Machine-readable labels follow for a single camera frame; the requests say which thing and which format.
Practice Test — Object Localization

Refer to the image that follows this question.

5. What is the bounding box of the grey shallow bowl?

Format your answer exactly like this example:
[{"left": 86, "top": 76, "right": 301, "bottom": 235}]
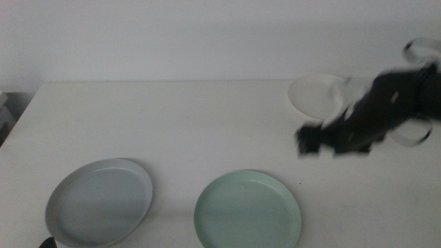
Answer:
[{"left": 44, "top": 157, "right": 154, "bottom": 248}]

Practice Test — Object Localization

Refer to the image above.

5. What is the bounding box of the white shallow bowl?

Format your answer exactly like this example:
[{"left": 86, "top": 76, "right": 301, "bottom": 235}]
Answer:
[{"left": 287, "top": 72, "right": 349, "bottom": 121}]

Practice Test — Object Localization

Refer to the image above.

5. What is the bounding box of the pale green shallow bowl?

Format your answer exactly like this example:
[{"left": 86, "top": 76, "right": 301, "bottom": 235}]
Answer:
[{"left": 193, "top": 169, "right": 302, "bottom": 248}]

